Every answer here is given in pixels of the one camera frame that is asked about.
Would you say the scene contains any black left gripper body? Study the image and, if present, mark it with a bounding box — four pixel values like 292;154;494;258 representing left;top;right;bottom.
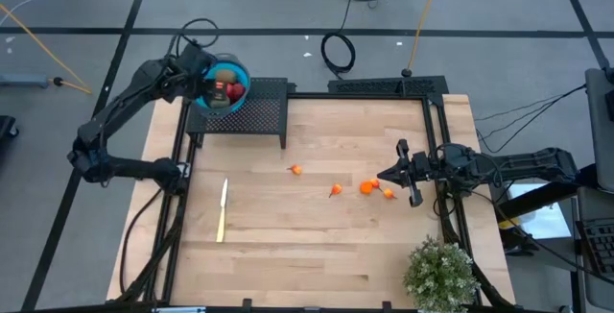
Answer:
183;42;218;106

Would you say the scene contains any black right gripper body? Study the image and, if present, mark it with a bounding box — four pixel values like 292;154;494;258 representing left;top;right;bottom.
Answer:
396;138;437;208

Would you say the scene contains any red apple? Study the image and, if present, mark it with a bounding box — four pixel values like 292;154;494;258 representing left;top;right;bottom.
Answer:
226;82;248;103

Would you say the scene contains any blue grey collapsible colander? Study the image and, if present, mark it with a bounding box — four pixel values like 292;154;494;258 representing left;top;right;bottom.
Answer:
194;52;252;120

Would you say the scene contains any black perforated metal rack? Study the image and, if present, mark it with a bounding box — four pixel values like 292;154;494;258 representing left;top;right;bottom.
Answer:
185;77;289;150

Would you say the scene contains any black perforated metal shelf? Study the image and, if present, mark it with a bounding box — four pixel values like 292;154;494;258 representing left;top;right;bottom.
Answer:
327;75;450;108

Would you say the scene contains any green artificial potted plant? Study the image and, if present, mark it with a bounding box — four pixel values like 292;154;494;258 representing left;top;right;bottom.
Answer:
402;235;481;313

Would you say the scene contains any grey floor stand base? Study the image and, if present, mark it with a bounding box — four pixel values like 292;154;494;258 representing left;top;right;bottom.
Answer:
0;73;49;88

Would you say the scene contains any grey desk panel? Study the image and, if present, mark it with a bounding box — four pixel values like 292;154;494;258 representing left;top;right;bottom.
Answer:
584;67;614;194

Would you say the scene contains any black keyboard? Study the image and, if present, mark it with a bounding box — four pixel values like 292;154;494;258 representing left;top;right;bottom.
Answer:
577;216;614;276

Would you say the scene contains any black equipment base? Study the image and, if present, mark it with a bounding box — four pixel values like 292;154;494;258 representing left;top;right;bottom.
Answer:
0;114;19;139

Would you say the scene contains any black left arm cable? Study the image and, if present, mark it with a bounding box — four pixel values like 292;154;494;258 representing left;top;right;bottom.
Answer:
167;17;221;60

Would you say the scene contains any black aluminium table frame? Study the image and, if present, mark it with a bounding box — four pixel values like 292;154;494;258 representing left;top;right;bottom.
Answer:
114;90;517;313

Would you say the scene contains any knife with cream handle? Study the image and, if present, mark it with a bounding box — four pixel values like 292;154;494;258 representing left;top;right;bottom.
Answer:
215;177;230;244

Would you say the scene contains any black hanging coiled cable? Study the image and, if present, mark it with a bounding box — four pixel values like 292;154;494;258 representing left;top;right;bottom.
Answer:
319;0;359;77

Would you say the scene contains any black desk cable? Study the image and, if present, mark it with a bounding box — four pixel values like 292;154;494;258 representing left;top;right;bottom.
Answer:
474;84;589;155

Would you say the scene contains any yellow hanging cable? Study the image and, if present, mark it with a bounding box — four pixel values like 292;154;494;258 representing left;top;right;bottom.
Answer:
405;0;446;78

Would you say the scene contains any yellow floor cable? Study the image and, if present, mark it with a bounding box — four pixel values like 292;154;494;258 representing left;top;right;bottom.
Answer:
0;3;93;96

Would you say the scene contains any black left base cable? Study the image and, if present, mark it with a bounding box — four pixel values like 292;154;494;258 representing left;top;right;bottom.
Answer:
118;187;165;300

